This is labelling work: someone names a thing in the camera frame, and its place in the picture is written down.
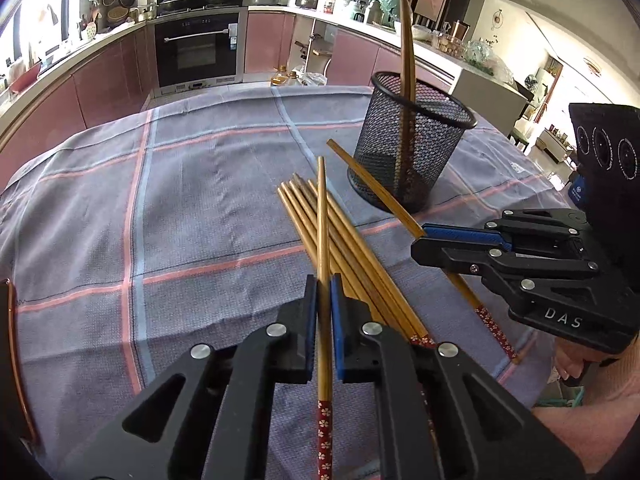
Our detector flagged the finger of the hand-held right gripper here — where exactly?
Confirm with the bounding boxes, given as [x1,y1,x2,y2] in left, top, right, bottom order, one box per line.
[422,209,589,252]
[411,237,640,354]

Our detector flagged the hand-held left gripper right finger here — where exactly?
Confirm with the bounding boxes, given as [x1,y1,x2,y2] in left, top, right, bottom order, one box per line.
[331,274,586,480]

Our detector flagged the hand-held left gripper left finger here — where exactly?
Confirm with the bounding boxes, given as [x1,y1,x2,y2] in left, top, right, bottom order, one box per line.
[60,275,319,480]

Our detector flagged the bunch of wooden chopsticks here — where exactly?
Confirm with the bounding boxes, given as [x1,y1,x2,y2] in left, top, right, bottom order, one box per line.
[276,172,438,348]

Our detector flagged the black mesh utensil holder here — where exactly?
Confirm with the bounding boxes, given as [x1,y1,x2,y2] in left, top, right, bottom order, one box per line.
[347,71,478,213]

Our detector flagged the wooden chopstick with floral end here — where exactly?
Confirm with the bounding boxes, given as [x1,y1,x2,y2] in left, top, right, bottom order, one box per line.
[316,156,335,480]
[398,0,418,201]
[326,139,520,363]
[402,25,419,196]

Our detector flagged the person's right forearm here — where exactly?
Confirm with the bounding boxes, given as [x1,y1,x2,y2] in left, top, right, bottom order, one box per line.
[532,350,640,473]

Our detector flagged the person's right hand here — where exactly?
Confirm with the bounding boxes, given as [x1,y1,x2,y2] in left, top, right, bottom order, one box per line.
[553,339,609,387]

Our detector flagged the white side cabinet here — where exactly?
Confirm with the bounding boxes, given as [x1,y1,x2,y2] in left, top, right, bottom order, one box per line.
[452,67,532,132]

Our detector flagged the grey checked tablecloth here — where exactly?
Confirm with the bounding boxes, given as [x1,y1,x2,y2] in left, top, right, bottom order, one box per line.
[0,85,576,480]

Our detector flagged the glass jars on counter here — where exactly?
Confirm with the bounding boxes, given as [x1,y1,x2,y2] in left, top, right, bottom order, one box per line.
[432,30,473,57]

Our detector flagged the bottles on floor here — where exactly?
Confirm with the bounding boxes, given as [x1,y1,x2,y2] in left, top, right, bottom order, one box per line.
[270,66,328,89]

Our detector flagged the teal plastic bag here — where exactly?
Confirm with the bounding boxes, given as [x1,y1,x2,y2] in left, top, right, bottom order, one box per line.
[369,0,402,27]

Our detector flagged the black built-in oven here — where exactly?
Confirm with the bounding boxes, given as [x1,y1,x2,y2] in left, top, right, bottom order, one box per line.
[154,9,247,92]

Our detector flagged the pink kitchen cabinets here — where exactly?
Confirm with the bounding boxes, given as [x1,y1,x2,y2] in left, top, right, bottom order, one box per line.
[0,7,457,181]

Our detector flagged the red bowl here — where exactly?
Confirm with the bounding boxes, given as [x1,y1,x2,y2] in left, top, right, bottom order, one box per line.
[9,64,42,94]

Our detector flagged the kitchen window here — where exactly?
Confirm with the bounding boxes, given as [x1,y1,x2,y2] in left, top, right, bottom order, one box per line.
[7,0,103,63]

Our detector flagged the dark chair with copper frame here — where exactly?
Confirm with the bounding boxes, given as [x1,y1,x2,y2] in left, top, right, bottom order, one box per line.
[0,277,42,453]

